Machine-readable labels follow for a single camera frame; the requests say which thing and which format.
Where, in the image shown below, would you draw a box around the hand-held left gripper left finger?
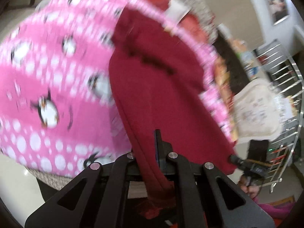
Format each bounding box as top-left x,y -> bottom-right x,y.
25,152 -> 148,228

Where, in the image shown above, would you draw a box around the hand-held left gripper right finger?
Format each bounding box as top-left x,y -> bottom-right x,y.
154,129 -> 276,228

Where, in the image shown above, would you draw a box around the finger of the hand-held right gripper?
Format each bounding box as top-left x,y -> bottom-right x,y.
228,154 -> 245,169

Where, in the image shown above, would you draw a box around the dark red fleece garment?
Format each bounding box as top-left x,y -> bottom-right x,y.
108,5 -> 238,220

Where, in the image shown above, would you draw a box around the person's right hand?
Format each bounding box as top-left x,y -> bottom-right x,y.
239,174 -> 260,200

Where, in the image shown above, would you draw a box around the white printed cloth bag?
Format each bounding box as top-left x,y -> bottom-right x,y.
234,78 -> 285,143

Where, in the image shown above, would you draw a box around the metal drying rack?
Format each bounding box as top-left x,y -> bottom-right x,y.
254,39 -> 304,193

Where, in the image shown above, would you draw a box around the colourful packets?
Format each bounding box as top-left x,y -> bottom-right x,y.
231,38 -> 260,80

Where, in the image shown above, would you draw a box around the dark bedside cabinet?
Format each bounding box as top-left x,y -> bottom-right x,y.
214,24 -> 250,93

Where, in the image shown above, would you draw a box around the pink penguin printed blanket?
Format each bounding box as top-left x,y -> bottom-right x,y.
0,0 -> 238,178

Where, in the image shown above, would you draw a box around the white pillow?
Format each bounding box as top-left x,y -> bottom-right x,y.
166,0 -> 190,21

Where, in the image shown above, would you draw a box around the framed wall picture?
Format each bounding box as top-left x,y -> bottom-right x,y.
262,0 -> 290,25

